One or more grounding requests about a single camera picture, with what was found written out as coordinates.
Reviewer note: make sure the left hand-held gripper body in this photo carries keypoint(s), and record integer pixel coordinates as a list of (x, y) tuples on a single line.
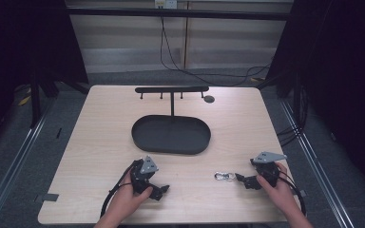
[(141, 179)]

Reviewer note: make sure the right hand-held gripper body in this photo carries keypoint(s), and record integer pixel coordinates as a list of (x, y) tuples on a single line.
[(267, 169)]

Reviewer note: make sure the person's left hand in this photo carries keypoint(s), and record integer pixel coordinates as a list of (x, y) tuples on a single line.
[(128, 199)]

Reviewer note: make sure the person's right hand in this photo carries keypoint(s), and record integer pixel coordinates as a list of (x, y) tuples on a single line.
[(277, 193)]

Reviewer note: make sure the black key rack with tray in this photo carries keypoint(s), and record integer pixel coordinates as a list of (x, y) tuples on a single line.
[(171, 134)]

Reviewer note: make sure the grey round table grommet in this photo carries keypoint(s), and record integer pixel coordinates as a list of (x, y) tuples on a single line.
[(209, 99)]

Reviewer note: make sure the small black floor object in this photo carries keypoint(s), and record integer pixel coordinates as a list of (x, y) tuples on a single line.
[(59, 133)]

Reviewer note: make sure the dark curtain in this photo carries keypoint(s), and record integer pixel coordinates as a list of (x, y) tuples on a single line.
[(19, 44), (339, 63)]

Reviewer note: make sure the black metal stand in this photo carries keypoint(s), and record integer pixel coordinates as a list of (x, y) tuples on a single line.
[(36, 95)]

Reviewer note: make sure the yellow floor marker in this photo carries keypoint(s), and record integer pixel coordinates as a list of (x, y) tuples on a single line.
[(23, 100)]

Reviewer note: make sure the grey table edge bracket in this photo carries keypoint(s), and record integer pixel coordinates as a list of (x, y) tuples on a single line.
[(47, 197), (303, 193)]

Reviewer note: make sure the metal floor rail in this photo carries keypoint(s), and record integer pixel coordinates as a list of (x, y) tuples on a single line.
[(316, 171), (9, 171)]

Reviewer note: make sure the black horizontal frame bar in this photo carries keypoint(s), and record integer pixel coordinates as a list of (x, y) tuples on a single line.
[(177, 13)]

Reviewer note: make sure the white wall socket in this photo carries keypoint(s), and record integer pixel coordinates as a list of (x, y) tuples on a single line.
[(166, 3)]

